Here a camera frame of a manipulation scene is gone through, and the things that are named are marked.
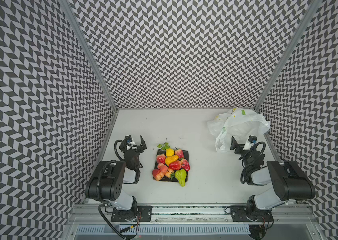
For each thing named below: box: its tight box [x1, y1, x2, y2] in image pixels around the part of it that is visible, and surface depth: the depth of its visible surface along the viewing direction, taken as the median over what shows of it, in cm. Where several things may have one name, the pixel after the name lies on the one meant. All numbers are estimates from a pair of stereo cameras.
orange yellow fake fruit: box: [165, 155, 179, 167], surface depth 86 cm
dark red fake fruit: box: [169, 160, 182, 170], surface depth 83 cm
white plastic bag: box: [207, 107, 271, 153], surface depth 89 cm
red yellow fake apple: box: [180, 158, 190, 172], surface depth 86 cm
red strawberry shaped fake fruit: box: [174, 148, 184, 160], surface depth 91 cm
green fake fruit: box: [174, 169, 187, 187], surface depth 82 cm
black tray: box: [155, 149, 189, 183], surface depth 86 cm
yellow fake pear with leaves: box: [157, 137, 175, 157], surface depth 92 cm
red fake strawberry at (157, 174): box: [152, 169, 165, 181], surface depth 82 cm
